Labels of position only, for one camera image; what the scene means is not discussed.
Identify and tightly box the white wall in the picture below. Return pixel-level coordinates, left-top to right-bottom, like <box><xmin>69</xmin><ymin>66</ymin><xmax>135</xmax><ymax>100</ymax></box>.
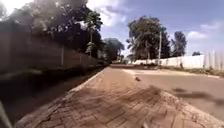
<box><xmin>132</xmin><ymin>50</ymin><xmax>224</xmax><ymax>72</ymax></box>

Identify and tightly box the row of trees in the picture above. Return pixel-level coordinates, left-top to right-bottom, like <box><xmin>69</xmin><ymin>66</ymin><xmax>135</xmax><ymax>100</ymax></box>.
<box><xmin>0</xmin><ymin>0</ymin><xmax>126</xmax><ymax>64</ymax></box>

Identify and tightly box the group of tall trees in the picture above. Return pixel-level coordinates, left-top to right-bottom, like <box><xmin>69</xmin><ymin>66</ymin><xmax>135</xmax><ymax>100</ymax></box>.
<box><xmin>125</xmin><ymin>15</ymin><xmax>188</xmax><ymax>63</ymax></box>

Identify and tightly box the red brick path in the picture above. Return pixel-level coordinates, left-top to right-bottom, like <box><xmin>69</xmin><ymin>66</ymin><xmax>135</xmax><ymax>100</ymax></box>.
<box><xmin>13</xmin><ymin>65</ymin><xmax>224</xmax><ymax>128</ymax></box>

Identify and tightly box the dark brick wall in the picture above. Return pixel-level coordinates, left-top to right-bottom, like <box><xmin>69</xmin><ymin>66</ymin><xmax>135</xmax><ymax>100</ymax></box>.
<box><xmin>0</xmin><ymin>19</ymin><xmax>109</xmax><ymax>75</ymax></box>

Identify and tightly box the grey asphalt road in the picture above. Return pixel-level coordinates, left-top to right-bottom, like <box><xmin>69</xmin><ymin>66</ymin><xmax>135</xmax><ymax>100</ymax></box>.
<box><xmin>109</xmin><ymin>63</ymin><xmax>224</xmax><ymax>122</ymax></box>

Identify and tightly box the pale pole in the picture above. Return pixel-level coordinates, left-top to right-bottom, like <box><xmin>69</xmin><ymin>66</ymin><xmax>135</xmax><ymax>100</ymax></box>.
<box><xmin>157</xmin><ymin>27</ymin><xmax>163</xmax><ymax>66</ymax></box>

